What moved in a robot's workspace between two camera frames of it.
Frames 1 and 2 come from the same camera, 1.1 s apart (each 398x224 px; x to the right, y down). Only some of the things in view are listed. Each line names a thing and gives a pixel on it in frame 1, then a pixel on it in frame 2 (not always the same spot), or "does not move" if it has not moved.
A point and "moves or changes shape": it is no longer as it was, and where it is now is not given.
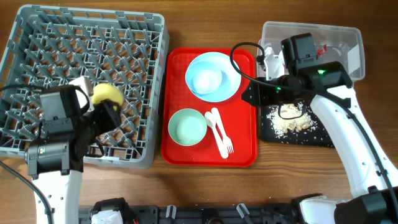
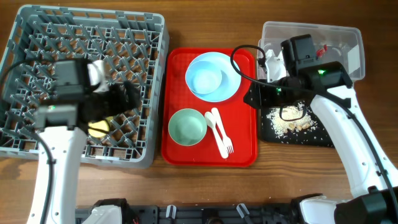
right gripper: (260, 96) does not move
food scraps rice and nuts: (288, 117) does not move
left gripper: (111, 119) -> (119, 105)
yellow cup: (107, 91) moves or changes shape
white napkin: (275, 64) does not move
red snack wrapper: (321, 51) does not move
